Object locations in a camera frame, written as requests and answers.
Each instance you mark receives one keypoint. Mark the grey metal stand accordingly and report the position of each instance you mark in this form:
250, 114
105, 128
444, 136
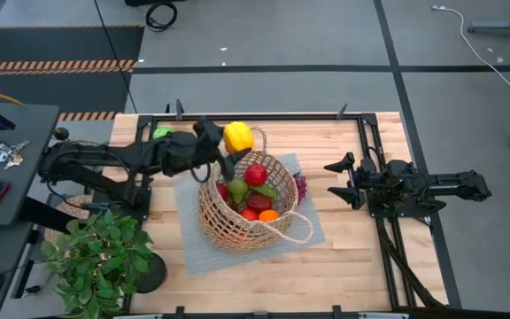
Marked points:
503, 29

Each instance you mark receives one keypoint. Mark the black aluminium table frame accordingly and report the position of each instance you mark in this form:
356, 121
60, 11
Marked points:
281, 117

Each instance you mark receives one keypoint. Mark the green potted plant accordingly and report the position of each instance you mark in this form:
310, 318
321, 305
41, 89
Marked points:
100, 266

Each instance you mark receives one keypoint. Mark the key bunch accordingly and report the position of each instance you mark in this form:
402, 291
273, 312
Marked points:
13, 153

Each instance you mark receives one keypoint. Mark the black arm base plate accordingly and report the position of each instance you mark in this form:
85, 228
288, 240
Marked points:
405, 212

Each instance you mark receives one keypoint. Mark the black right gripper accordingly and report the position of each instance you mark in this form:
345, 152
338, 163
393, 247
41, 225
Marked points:
370, 184

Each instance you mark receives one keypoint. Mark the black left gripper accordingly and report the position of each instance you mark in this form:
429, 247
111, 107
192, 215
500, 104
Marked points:
188, 153

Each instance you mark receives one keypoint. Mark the yellow bell pepper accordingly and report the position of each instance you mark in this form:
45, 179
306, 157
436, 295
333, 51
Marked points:
238, 137

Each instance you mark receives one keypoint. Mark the grey woven placemat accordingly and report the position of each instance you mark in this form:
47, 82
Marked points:
210, 257

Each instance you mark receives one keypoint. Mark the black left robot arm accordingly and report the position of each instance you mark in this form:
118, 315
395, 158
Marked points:
104, 155

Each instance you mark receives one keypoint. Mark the large dark red apple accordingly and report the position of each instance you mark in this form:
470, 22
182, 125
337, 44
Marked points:
259, 203

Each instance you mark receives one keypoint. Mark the black plant pot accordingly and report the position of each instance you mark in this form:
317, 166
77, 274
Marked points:
151, 274

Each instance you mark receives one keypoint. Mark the small red apple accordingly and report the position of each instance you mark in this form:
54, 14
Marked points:
249, 214

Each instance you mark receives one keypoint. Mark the green pear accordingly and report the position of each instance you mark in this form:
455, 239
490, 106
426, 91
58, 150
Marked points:
237, 190

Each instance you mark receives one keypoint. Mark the green apple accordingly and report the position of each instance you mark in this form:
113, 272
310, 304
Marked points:
162, 133

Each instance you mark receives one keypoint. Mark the red orange fruit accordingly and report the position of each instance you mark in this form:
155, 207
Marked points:
237, 237

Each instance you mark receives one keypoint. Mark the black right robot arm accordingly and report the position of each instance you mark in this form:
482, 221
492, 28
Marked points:
454, 184

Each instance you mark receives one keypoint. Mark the grey desk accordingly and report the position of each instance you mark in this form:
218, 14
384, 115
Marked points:
33, 133

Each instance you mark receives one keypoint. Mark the orange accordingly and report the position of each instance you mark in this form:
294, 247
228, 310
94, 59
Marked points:
268, 215

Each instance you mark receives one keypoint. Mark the purple grape bunch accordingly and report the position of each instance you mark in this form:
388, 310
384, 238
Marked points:
300, 186

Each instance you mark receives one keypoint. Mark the round woven mat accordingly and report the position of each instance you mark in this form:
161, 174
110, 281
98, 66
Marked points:
71, 206

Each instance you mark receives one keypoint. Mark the black hazard-striped floor mat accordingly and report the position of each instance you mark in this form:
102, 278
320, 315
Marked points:
60, 44

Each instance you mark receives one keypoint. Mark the red round tomato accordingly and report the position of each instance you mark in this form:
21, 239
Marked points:
255, 174

